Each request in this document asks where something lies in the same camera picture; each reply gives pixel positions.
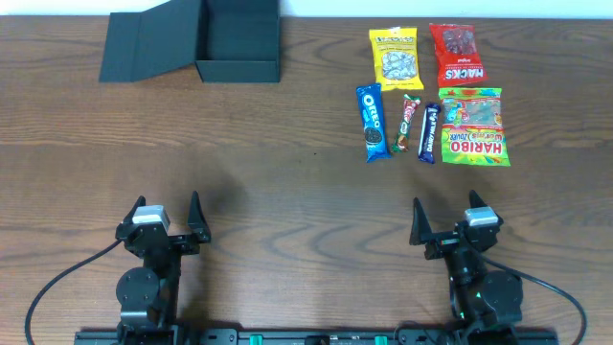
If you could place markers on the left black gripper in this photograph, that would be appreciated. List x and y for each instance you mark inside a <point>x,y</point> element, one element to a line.
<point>170,241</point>

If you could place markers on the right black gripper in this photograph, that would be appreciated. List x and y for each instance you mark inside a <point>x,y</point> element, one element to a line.
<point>450,241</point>

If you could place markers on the green Haribo worms bag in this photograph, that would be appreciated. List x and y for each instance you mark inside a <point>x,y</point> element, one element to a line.
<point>472,127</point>

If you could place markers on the blue Oreo cookie pack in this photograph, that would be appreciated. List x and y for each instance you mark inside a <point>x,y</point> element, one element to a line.
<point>371,111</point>

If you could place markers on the red Hacks candy bag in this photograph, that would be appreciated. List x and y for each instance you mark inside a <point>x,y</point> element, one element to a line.
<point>457,55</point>

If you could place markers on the yellow sunflower seed bag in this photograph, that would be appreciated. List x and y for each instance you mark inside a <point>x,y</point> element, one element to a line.
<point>396,63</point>

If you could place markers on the black gift box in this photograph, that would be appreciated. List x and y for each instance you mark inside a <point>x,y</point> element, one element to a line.
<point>226,40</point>

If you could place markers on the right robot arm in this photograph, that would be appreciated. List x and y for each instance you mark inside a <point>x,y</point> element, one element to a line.
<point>484,302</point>

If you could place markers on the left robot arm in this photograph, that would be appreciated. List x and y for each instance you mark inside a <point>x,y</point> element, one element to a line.
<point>148,293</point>

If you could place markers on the purple Dairy Milk bar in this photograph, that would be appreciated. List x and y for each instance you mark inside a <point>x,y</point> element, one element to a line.
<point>428,133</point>

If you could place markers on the red green KitKat bar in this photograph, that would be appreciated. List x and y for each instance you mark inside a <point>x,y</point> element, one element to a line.
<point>410,105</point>

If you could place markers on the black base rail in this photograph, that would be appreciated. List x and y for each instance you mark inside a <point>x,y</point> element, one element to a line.
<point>406,336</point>

